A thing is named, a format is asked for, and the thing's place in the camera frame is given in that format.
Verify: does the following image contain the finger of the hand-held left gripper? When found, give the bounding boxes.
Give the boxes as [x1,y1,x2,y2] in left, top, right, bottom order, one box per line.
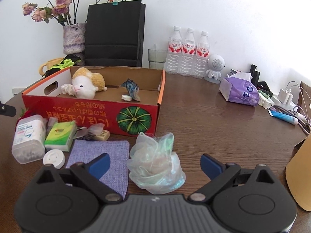
[0,103,17,117]

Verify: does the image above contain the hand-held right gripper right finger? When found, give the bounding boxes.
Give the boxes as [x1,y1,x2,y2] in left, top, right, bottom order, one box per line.
[189,153,278,204]

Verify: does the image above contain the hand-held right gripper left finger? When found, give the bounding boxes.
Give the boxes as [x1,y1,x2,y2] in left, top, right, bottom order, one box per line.
[31,153,124,204]

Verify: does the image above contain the red artificial rose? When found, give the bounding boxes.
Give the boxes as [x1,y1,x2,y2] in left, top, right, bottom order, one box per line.
[15,109,33,127]

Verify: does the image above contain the purple woven cloth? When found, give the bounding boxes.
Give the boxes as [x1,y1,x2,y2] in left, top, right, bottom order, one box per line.
[66,139,130,198]

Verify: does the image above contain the small beige eraser block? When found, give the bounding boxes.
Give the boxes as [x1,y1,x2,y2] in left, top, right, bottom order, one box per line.
[93,130,110,142]

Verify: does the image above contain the clear cotton swab container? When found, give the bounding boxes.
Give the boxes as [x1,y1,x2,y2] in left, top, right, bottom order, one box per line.
[11,115,46,164]

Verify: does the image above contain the clear wrapper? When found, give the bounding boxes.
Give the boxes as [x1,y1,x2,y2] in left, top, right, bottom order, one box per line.
[73,123,105,141]

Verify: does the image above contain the white round plastic disc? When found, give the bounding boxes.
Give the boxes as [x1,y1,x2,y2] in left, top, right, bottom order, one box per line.
[43,150,66,169]

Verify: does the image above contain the clear plastic bag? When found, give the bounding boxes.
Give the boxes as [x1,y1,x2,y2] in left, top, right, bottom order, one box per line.
[127,131,186,195]

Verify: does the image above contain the green tissue pack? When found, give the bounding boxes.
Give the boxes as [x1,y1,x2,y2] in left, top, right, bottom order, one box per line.
[44,122,78,152]

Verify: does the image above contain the red cardboard box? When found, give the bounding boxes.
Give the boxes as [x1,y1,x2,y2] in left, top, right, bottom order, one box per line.
[21,65,166,136]

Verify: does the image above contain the white crumpled tissue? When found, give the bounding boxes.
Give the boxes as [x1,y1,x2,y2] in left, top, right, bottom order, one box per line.
[61,83,77,96]

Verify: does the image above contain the yellow mug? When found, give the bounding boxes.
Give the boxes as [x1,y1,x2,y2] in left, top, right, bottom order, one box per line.
[38,58,65,77]

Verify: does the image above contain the green black gloves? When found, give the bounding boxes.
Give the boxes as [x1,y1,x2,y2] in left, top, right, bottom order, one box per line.
[41,55,82,80]

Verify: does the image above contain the white plush sheep toy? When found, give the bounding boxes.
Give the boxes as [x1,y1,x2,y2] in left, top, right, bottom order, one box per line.
[72,67,107,99]

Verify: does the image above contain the purple tissue pack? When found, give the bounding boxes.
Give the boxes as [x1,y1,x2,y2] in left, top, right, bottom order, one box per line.
[219,72,260,107]

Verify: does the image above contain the blue crumpled wrapper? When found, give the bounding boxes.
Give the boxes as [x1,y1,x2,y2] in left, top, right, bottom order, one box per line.
[121,78,141,102]

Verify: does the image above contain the small white bottles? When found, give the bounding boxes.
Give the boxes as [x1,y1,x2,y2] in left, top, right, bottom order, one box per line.
[259,97,276,108]

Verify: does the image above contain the blue toothpaste tube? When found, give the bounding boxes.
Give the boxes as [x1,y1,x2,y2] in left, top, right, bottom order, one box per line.
[268,110,299,126]

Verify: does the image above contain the tan curved paper sheet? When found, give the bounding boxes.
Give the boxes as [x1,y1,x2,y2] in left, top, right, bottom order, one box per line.
[285,136,311,211]

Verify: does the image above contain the green white tube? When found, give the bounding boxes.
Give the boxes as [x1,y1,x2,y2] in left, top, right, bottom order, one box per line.
[258,90,274,100]

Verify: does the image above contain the white power strip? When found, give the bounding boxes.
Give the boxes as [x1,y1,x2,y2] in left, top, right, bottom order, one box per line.
[270,96,299,113]

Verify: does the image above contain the purple mottled vase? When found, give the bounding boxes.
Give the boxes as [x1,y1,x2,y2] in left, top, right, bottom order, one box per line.
[63,23,86,55]

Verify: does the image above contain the black upright box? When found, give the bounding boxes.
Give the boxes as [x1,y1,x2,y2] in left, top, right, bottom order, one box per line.
[250,64,260,84]

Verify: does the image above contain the white charger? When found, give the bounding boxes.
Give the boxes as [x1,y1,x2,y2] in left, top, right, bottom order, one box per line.
[277,89,295,105]

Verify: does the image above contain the white robot figure speaker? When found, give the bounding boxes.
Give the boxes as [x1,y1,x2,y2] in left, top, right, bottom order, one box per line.
[204,54,226,84]

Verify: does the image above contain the brown paper bag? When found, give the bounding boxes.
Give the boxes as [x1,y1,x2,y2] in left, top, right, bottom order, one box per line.
[300,81,311,117]

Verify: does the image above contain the grey drinking glass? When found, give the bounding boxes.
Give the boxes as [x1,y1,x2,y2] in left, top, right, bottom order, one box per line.
[148,44,168,70]

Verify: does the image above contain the dried pink roses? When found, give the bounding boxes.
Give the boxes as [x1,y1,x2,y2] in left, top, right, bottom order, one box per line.
[22,0,88,27]

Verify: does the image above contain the black paper bag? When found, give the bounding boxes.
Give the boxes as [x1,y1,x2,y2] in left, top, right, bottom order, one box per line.
[84,0,146,68]

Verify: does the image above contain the white charging cable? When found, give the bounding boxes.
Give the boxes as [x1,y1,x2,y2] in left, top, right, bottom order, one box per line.
[285,80,311,136]

